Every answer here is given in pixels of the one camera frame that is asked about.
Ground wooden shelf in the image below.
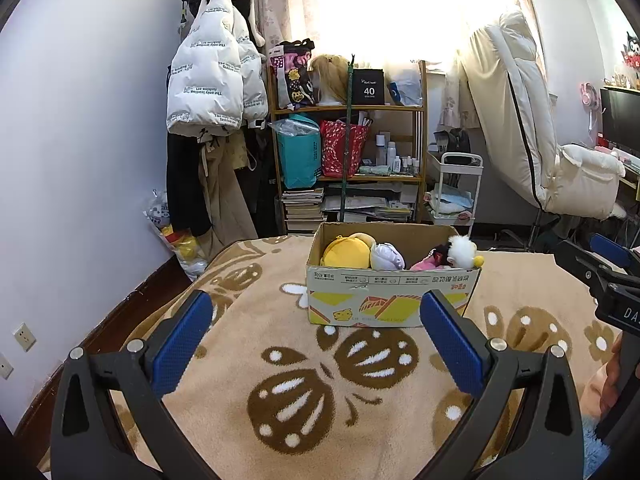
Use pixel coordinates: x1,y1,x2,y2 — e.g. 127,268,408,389
266,59,429,234

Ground printed cardboard box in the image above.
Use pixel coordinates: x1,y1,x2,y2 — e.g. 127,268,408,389
306,221,482,328

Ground cream recliner chair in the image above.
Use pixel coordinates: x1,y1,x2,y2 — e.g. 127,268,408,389
457,10,627,222

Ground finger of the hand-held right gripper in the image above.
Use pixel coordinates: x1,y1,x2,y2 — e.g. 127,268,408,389
554,240,617,302
589,233,640,277

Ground pink headphones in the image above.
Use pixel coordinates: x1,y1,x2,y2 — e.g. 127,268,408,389
579,82,602,109

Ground black box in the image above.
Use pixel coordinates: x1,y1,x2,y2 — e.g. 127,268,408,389
351,68,386,106

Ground light blue fuzzy cloth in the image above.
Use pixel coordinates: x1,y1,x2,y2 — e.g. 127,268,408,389
580,412,615,480

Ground pink printed bag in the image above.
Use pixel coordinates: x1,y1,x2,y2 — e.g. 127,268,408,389
270,38,316,110

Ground purple plush toy dark hood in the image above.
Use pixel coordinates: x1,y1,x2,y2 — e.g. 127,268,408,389
370,242,406,271

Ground blonde wig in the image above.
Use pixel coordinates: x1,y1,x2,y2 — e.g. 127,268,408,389
310,53,352,106

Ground yellow dog plush toy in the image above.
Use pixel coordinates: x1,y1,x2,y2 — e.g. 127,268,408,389
321,232,376,269

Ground computer monitor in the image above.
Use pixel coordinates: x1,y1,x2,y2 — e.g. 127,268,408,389
600,87,640,157

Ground white puffer jacket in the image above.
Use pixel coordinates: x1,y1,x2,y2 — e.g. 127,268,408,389
166,0,269,137

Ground teal shopping bag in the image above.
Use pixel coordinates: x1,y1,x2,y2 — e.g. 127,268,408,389
275,114,321,190

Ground white plastic bag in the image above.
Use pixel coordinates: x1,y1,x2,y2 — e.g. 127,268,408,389
389,67,424,108

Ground beige printed blanket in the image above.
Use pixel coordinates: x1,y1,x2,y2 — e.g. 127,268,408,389
37,234,626,480

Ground pink cloth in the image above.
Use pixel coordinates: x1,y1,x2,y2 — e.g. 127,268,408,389
581,369,609,417

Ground black hanging garment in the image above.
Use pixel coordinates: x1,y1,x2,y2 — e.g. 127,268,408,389
245,130,282,236

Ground white utility cart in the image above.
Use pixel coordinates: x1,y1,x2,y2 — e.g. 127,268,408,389
426,152,484,226

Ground dark hanging coat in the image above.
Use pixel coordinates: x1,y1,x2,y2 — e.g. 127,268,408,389
166,132,214,237

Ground khaki hanging coat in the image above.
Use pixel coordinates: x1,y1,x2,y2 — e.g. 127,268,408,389
197,132,259,261

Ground green pole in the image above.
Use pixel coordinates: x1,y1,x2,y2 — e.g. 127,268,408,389
339,52,357,224

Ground group of small bottles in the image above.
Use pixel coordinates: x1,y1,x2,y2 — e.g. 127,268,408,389
375,132,422,173

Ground plastic bag of toys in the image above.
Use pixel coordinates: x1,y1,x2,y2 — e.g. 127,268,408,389
144,189,209,282

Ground stack of books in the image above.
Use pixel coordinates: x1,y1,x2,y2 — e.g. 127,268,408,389
281,187,326,235

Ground white fluffy plush toy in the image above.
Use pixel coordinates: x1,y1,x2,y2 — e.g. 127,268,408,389
433,235,476,269

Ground person's right hand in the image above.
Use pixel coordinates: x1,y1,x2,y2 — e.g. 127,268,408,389
599,332,624,417

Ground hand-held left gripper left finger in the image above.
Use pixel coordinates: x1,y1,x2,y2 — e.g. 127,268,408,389
50,290,221,480

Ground black backpack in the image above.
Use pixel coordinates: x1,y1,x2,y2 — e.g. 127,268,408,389
440,127,472,157

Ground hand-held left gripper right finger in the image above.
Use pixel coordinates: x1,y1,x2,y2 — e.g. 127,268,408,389
415,290,586,480

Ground red patterned bag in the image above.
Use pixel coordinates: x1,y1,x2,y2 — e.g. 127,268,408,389
320,120,371,179

